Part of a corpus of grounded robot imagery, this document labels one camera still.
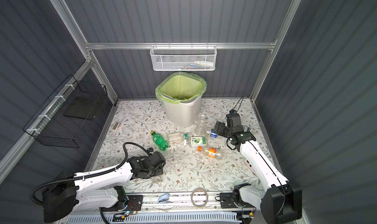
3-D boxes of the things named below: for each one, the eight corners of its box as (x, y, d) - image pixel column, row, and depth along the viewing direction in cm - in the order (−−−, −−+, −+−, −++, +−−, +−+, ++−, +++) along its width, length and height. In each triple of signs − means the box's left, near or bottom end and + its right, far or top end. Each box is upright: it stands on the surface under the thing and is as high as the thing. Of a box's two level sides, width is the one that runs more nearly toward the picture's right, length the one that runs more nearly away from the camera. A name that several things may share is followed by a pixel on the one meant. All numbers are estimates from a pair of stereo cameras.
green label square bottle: (186, 147, 95) (186, 144, 92) (187, 139, 98) (186, 136, 96) (208, 147, 94) (209, 144, 92) (208, 139, 98) (208, 136, 96)
